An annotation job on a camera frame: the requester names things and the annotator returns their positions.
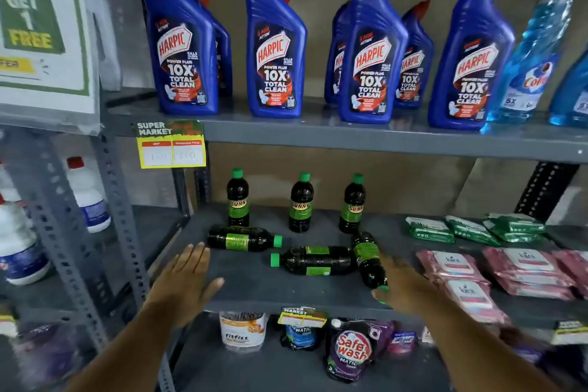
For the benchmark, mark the person's left hand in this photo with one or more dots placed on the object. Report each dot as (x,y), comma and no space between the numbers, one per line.
(181,286)

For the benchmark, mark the person's right hand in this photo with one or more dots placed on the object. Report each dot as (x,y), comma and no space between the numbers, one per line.
(411,290)

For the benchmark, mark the person's left thumb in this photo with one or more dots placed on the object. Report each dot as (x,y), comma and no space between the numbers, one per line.
(213,288)

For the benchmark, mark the person's right fingers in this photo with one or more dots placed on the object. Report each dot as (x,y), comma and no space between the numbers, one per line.
(390,277)

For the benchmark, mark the dark green-cap cleaner bottle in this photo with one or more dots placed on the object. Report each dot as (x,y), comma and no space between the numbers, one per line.
(367,256)

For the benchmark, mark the person's right forearm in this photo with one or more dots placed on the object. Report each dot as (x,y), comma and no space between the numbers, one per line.
(477,350)

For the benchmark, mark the person's left forearm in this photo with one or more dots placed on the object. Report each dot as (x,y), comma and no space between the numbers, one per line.
(133,350)

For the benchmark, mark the white and orange pouch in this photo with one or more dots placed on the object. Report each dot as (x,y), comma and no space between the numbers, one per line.
(242,331)

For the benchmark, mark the green wipes packet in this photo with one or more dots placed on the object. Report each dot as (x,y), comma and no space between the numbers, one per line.
(517,221)
(429,230)
(471,231)
(519,237)

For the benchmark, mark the pink wipes packet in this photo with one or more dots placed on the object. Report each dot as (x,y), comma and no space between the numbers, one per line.
(475,300)
(526,261)
(537,289)
(575,267)
(452,265)

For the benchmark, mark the small pink purple pouch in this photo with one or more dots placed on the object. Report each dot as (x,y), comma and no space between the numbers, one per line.
(402,342)

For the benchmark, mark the purple detergent pouch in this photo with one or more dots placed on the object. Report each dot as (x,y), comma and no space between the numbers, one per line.
(351,350)

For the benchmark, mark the group of dark liquid bottles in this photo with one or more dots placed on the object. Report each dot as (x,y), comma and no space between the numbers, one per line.
(303,261)

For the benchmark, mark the yellow shelf price tag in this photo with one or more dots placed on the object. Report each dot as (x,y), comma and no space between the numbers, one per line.
(302,317)
(569,332)
(171,144)

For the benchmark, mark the blue detergent pouch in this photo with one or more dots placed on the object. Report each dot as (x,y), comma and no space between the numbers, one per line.
(301,337)

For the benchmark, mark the white bottle with red cap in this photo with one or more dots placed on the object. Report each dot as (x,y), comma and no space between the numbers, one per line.
(88,196)

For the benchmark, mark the grey metal shelf rack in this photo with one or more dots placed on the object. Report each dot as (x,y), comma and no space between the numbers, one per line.
(321,130)
(50,208)

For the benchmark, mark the purple packet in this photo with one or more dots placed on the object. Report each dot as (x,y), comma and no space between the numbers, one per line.
(43,352)

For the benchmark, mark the white bottle with blue label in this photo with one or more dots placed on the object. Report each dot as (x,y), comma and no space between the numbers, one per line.
(18,244)

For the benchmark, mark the row of blue toilet cleaners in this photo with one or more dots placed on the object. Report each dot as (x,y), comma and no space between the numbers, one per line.
(275,51)

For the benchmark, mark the blue glass cleaner spray bottle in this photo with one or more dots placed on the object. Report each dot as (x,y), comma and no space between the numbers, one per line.
(572,97)
(533,65)

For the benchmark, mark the white and green offer poster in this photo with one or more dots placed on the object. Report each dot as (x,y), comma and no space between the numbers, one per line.
(36,24)

